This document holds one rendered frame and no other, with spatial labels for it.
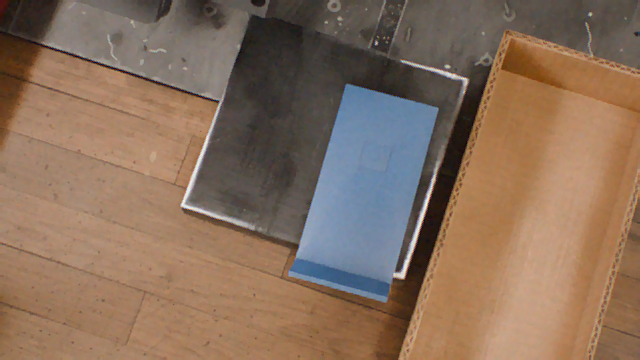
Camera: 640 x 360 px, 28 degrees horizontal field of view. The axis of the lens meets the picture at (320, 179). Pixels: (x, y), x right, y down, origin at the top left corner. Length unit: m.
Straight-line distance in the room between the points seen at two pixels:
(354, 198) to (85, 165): 0.20
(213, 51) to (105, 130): 0.10
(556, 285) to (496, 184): 0.09
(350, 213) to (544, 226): 0.14
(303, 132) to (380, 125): 0.06
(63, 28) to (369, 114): 0.25
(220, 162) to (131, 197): 0.07
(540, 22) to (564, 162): 0.11
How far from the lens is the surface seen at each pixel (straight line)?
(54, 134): 0.98
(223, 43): 0.98
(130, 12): 0.80
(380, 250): 0.91
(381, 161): 0.93
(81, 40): 1.00
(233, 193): 0.93
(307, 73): 0.95
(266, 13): 0.74
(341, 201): 0.92
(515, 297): 0.93
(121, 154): 0.96
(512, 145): 0.96
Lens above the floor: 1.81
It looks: 75 degrees down
